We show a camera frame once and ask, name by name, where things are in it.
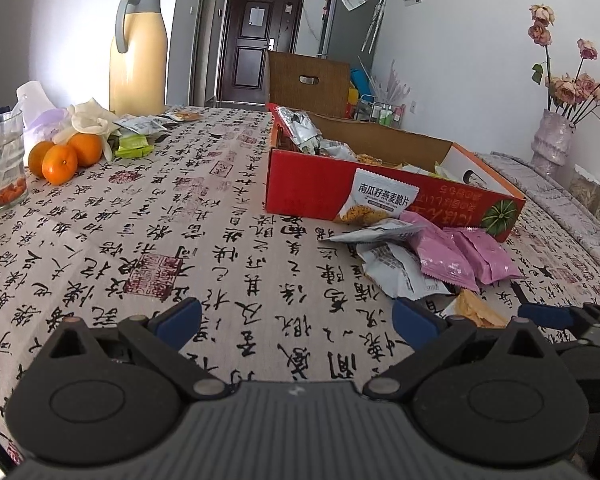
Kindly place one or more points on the white cloth flower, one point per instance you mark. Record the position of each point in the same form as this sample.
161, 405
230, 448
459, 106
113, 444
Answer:
89, 118

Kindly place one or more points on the small green snack pack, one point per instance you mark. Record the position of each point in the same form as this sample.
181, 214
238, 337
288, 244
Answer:
133, 146

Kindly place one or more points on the orange mandarin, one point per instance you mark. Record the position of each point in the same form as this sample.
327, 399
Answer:
88, 148
36, 157
59, 164

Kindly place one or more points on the grey flat snack pack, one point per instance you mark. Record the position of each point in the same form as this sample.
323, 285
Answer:
388, 229

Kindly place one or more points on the red cardboard snack box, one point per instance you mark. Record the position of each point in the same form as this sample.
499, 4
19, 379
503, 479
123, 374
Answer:
338, 163

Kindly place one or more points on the white oat crisp pack leaning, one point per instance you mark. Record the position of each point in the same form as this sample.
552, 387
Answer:
374, 197

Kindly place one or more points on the pink snack pack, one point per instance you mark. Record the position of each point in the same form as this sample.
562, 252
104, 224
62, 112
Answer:
438, 255
489, 260

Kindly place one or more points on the white pumpkin oat crisp pack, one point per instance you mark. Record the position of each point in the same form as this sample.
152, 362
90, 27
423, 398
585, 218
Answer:
467, 305

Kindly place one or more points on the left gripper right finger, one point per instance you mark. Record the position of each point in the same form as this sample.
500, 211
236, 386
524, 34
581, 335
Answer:
494, 397

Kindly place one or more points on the orange mandarin back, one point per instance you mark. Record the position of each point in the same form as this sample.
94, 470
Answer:
88, 148

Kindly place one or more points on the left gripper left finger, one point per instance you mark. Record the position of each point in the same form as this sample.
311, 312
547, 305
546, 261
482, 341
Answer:
97, 396

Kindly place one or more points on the wire rack with bottles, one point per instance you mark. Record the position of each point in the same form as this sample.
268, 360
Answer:
369, 109

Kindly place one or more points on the red grey snack bag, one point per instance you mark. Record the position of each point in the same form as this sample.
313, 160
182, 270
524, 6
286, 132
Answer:
301, 130

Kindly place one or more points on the dried pink roses bouquet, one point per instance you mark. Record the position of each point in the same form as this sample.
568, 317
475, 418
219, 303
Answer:
573, 97

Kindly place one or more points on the white snack pack back side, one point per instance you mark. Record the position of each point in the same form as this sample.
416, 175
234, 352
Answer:
397, 272

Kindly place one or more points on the dark brown entrance door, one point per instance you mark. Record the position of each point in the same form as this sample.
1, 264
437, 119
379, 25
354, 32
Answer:
252, 29

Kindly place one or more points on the wooden chair back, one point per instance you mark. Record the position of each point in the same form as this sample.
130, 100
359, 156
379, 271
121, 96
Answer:
304, 83

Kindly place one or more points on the yellow thermos jug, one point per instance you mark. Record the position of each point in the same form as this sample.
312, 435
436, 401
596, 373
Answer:
138, 55

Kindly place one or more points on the orange mandarin front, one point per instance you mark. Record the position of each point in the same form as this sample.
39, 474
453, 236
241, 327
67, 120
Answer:
59, 164

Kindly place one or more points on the pink textured flower vase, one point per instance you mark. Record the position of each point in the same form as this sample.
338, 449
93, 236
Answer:
551, 143

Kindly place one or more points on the glass cup with berries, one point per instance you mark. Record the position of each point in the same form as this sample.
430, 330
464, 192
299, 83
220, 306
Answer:
13, 181

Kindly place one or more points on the grey refrigerator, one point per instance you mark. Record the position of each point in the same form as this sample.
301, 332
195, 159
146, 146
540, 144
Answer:
349, 32

